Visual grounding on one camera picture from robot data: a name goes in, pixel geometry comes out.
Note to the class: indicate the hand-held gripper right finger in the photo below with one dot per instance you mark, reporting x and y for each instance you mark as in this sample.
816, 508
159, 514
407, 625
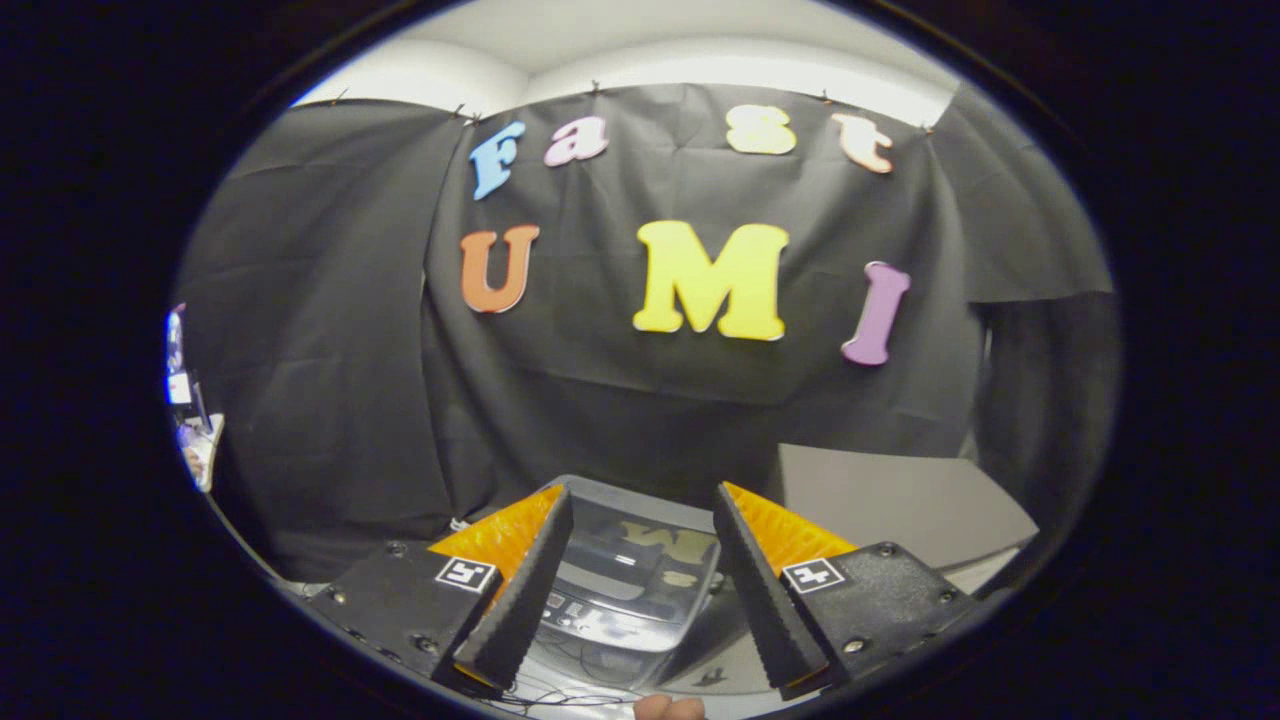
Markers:
765, 600

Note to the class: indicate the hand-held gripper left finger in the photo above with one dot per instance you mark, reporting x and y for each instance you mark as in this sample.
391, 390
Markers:
530, 590

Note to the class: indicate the grey washing machine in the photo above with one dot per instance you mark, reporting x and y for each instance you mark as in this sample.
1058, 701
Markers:
620, 625

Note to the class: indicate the grey cabinet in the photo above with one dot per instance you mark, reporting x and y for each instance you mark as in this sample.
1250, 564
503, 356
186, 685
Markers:
900, 500

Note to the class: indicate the black backdrop cloth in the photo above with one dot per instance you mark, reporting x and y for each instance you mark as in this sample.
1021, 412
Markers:
330, 300

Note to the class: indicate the computer monitor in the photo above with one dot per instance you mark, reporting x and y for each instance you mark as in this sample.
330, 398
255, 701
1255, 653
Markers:
180, 370

